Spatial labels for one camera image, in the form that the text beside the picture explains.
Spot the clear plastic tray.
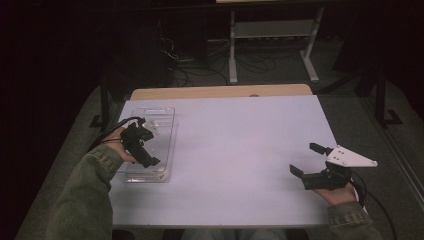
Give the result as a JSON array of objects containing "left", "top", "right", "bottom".
[{"left": 121, "top": 106, "right": 177, "bottom": 185}]

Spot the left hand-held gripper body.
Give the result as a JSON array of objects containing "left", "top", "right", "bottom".
[{"left": 120, "top": 117, "right": 160, "bottom": 156}]

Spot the bundle of floor cables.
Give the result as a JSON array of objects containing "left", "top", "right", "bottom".
[{"left": 159, "top": 34, "right": 291, "bottom": 88}]

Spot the wooden table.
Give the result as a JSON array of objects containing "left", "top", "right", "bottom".
[{"left": 129, "top": 83, "right": 314, "bottom": 101}]

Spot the metal floor rail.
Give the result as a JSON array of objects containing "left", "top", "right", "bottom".
[{"left": 363, "top": 96, "right": 424, "bottom": 204}]

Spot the person's right hand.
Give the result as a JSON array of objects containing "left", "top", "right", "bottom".
[{"left": 314, "top": 182, "right": 358, "bottom": 206}]

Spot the black metal stand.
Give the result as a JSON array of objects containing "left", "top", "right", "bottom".
[
  {"left": 89, "top": 74, "right": 113, "bottom": 132},
  {"left": 373, "top": 64, "right": 404, "bottom": 128}
]

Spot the hand-held gripper black cable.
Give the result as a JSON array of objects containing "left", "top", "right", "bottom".
[
  {"left": 87, "top": 116, "right": 147, "bottom": 154},
  {"left": 349, "top": 171, "right": 398, "bottom": 240}
]

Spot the left hand-held gripper black cable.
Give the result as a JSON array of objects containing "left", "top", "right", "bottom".
[{"left": 87, "top": 116, "right": 147, "bottom": 154}]

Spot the white metal desk frame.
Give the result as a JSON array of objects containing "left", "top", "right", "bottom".
[{"left": 215, "top": 0, "right": 326, "bottom": 85}]

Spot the right hand-held gripper black cable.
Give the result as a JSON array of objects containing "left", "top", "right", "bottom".
[{"left": 349, "top": 171, "right": 398, "bottom": 240}]

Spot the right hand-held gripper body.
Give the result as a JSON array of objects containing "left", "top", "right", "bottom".
[{"left": 301, "top": 144, "right": 379, "bottom": 191}]

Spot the white table cover board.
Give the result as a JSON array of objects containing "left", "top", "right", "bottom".
[{"left": 108, "top": 94, "right": 370, "bottom": 230}]

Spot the person's left hand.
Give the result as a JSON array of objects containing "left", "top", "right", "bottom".
[{"left": 103, "top": 127, "right": 138, "bottom": 165}]

